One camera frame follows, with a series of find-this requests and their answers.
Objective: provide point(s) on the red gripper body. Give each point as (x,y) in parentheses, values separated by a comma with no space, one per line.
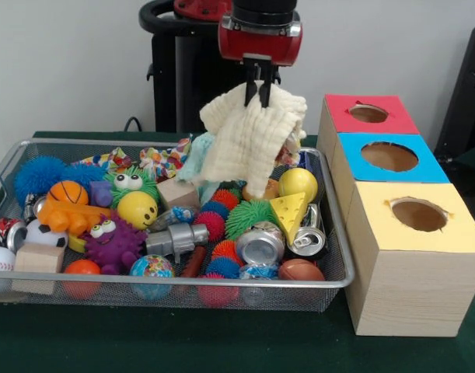
(260,44)

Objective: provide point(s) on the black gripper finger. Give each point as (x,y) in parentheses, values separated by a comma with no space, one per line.
(266,85)
(251,83)

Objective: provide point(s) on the cream waffle cloth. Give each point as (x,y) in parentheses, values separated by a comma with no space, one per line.
(245,143)

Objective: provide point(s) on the light blue waffle cloth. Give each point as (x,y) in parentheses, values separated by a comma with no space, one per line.
(194,163)

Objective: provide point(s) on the silver mesh bin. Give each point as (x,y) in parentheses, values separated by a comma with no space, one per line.
(299,299)

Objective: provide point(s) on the wooden box with three holes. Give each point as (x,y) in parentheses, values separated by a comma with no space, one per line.
(408,287)

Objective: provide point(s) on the yellow ball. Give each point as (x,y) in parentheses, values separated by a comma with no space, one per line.
(297,184)

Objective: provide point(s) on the yellow cheese wedge toy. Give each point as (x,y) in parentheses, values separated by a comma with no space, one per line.
(287,213)

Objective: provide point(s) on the green spiky ball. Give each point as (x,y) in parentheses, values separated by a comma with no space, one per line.
(249,215)

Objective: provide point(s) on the green fuzzy monster toy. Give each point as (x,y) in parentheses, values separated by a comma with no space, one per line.
(147,187)

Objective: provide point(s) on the crushed silver can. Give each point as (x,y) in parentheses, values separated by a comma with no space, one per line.
(260,245)

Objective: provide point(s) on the brown toy football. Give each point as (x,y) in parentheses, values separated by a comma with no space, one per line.
(301,270)

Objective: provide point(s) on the black upright panel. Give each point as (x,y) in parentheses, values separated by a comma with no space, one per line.
(466,97)

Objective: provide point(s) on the globe print ball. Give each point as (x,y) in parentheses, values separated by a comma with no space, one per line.
(151,267)

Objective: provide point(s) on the purple spiky monster toy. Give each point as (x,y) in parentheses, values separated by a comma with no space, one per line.
(112,245)

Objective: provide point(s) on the white baseball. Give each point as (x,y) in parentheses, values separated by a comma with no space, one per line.
(0,259)

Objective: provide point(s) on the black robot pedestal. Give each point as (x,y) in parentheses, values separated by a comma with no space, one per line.
(182,77)

